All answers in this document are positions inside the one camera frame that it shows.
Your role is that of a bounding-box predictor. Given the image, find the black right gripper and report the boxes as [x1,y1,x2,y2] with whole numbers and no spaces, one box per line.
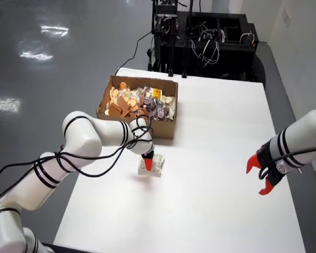
[246,143,288,196]

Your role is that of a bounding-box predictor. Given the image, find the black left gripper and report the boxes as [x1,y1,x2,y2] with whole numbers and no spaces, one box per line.
[143,147,156,172]

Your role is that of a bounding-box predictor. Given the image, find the brown cardboard box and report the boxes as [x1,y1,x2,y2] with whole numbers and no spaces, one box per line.
[95,75,179,140]

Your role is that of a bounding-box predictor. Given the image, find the brown rectangular biscuit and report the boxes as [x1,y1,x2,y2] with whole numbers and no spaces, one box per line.
[116,95,131,117]

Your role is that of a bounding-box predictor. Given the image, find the black stand pole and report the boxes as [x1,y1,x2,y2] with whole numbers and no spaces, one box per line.
[167,15,175,77]
[181,0,195,79]

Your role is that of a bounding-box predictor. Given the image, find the black equipment cart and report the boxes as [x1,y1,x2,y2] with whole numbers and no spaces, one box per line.
[147,10,266,82]

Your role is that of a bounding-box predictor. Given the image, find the black device on stand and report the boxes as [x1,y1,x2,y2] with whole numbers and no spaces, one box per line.
[155,0,179,17]

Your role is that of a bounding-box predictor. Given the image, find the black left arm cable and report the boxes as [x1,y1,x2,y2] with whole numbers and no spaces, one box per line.
[0,114,155,203]

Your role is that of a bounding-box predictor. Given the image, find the black floor cable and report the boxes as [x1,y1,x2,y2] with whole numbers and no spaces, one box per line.
[115,30,152,76]

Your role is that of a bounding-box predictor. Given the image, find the white wire bundle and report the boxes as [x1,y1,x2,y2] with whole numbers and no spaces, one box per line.
[190,38,220,65]

